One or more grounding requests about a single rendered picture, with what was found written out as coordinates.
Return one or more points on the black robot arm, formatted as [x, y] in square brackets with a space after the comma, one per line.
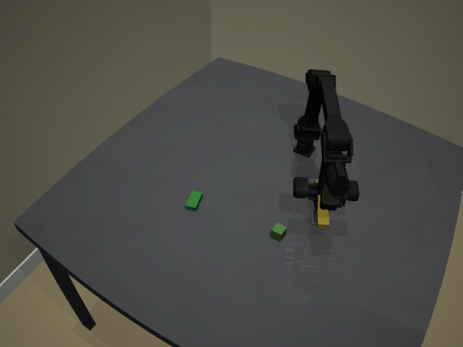
[335, 137]

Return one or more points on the yellow bar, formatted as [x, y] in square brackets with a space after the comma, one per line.
[322, 217]

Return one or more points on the small green cube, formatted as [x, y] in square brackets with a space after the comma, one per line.
[278, 232]

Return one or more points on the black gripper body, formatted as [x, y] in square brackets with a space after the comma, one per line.
[301, 188]

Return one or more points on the green rectangular block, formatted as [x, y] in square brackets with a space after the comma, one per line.
[194, 201]

